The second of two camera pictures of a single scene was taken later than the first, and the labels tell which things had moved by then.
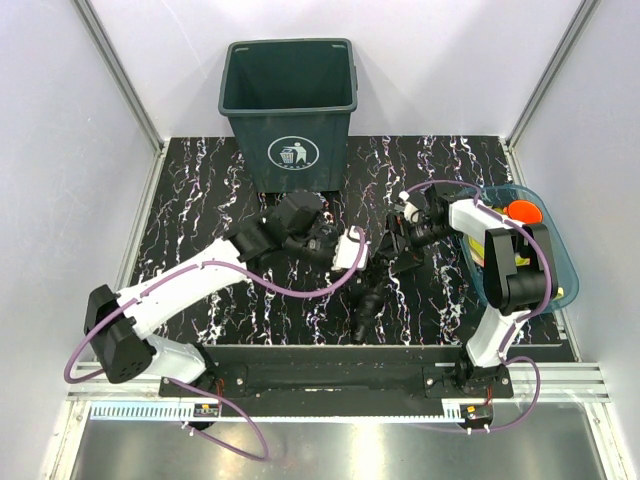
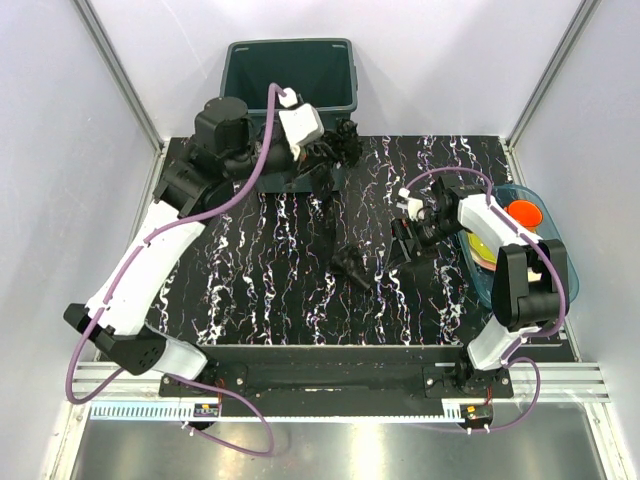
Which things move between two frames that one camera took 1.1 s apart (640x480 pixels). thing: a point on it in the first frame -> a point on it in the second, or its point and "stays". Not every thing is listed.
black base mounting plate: (347, 373) stays
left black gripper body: (313, 248) -> (279, 160)
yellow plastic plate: (477, 251) stays
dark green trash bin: (289, 101) stays
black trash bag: (368, 295) -> (342, 145)
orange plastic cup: (525, 211) stays
